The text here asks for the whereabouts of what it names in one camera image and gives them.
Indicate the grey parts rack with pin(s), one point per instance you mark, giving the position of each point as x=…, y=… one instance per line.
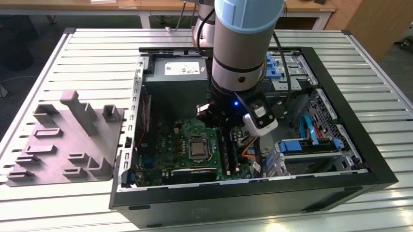
x=80, y=145

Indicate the black graphics card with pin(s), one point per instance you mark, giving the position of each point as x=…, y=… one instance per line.
x=192, y=175

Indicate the black open PC case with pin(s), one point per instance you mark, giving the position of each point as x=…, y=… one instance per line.
x=226, y=205

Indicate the black chair base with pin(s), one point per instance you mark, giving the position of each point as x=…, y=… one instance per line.
x=405, y=42

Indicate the silver CPU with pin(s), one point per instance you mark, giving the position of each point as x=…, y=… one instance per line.
x=198, y=148

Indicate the blue header connector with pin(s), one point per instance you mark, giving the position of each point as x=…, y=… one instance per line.
x=148, y=162

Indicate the blue drive latch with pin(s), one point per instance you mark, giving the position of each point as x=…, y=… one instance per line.
x=272, y=70

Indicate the green motherboard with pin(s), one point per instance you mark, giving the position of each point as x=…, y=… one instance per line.
x=167, y=135

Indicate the RAM stick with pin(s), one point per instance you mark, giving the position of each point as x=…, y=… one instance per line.
x=224, y=149

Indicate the wooden desk with white legs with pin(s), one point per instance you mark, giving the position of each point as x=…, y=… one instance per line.
x=80, y=6

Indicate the white paper sheet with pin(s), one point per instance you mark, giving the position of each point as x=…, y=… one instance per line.
x=103, y=1

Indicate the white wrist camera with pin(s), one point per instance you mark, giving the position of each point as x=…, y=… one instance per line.
x=262, y=128

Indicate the blue VGA port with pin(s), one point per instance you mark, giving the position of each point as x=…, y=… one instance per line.
x=131, y=178

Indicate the CPU socket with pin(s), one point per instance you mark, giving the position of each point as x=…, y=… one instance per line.
x=198, y=160

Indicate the hard disk in blue carrier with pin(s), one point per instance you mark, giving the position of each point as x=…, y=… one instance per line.
x=290, y=146

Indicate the grey power supply unit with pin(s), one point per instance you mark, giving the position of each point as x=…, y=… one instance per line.
x=174, y=96

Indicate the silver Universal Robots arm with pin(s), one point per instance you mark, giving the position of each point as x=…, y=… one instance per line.
x=242, y=48

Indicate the wooden cabinet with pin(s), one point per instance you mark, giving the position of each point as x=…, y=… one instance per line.
x=381, y=21

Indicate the metal disk bay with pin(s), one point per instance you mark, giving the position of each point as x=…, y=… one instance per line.
x=308, y=157

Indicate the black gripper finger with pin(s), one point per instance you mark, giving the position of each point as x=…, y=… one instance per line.
x=203, y=112

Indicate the metal optical drive cage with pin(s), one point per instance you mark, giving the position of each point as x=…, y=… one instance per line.
x=299, y=67

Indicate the small black box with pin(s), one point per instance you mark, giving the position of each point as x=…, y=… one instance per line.
x=319, y=2

